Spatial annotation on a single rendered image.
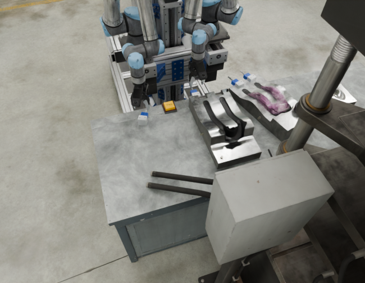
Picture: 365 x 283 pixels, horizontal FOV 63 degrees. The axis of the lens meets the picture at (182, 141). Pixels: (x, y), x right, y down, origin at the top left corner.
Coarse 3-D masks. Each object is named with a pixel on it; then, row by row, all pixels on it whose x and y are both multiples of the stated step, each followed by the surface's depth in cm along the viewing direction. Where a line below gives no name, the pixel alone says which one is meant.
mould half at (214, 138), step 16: (192, 96) 186; (208, 96) 186; (224, 96) 186; (192, 112) 188; (224, 112) 179; (240, 112) 179; (208, 128) 165; (208, 144) 169; (224, 144) 167; (240, 144) 168; (256, 144) 168; (224, 160) 161; (240, 160) 165
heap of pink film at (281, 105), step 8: (264, 88) 191; (272, 88) 187; (256, 96) 185; (264, 96) 183; (280, 96) 186; (264, 104) 181; (272, 104) 182; (280, 104) 181; (288, 104) 183; (272, 112) 180; (280, 112) 179
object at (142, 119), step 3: (141, 114) 183; (144, 114) 183; (147, 114) 183; (138, 117) 180; (141, 117) 180; (144, 117) 180; (147, 117) 184; (138, 120) 180; (141, 120) 179; (144, 120) 179; (147, 120) 183; (138, 123) 182; (141, 123) 181; (144, 123) 181
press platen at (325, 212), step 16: (320, 208) 125; (320, 224) 121; (336, 224) 121; (320, 240) 117; (336, 240) 117; (352, 240) 117; (320, 256) 118; (336, 256) 113; (336, 272) 110; (352, 272) 110
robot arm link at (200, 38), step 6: (198, 30) 161; (192, 36) 162; (198, 36) 158; (204, 36) 159; (192, 42) 163; (198, 42) 160; (204, 42) 162; (192, 48) 166; (198, 48) 163; (204, 48) 166
